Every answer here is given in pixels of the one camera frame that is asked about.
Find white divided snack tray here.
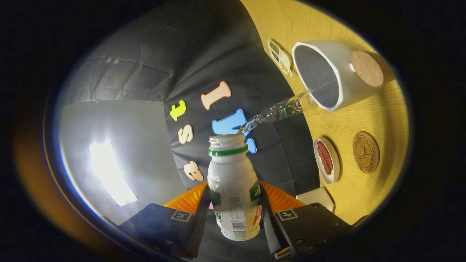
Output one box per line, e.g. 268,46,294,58
267,39,293,78

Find black backdrop cloth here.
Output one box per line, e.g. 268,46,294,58
67,0,323,261

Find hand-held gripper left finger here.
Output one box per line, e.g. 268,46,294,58
118,182,212,259

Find red meat slice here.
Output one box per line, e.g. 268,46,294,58
316,141,333,176

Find cream toaster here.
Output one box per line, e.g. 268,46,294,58
296,186,335,213

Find white juice bottle green label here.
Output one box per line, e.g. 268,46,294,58
207,134,262,241

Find round cork coaster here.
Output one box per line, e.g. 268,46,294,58
352,131,380,174

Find wooden table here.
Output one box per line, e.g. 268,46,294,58
240,0,410,226

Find white cup with wooden handle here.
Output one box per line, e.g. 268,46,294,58
291,40,384,112

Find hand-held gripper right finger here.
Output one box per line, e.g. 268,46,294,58
259,181,354,259

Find clear plastic water bottle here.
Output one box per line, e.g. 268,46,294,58
238,89,319,135

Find oval grey plate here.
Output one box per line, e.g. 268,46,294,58
313,137,341,185

